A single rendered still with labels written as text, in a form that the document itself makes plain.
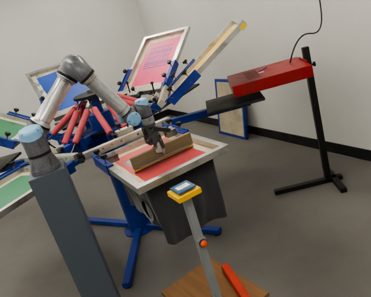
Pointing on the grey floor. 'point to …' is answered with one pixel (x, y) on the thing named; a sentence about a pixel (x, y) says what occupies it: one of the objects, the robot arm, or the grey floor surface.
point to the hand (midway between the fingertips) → (163, 152)
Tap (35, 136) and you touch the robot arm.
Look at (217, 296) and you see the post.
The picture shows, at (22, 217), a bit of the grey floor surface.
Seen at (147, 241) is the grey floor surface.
